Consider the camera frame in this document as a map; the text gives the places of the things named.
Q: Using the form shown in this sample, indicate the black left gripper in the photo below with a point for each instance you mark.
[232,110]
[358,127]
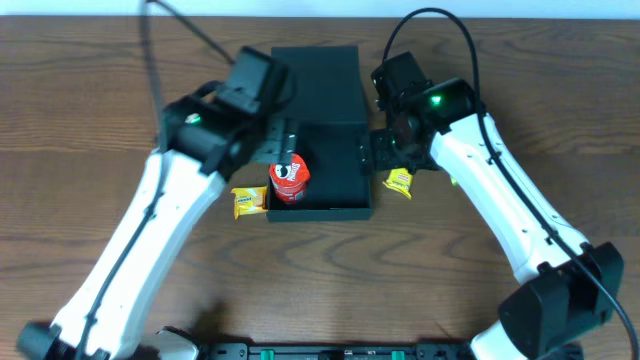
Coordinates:
[275,141]

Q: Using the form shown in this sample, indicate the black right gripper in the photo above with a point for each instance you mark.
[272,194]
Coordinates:
[368,150]

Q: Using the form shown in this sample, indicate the red Pringles can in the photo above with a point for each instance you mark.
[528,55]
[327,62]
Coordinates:
[290,181]

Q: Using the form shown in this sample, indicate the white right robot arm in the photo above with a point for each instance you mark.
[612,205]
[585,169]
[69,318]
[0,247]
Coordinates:
[567,287]

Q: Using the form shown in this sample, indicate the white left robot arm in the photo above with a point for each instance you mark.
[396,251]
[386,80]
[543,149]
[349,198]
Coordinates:
[201,145]

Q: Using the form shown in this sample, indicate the yellow peanut butter biscuit packet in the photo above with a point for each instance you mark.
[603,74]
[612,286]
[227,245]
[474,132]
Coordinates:
[399,180]

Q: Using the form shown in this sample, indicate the black open box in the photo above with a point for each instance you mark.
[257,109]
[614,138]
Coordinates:
[332,115]

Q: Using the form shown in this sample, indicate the yellow almond biscuit packet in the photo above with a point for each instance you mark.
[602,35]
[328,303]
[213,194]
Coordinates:
[249,201]

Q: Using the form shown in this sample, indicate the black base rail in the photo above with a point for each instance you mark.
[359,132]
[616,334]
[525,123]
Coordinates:
[420,351]

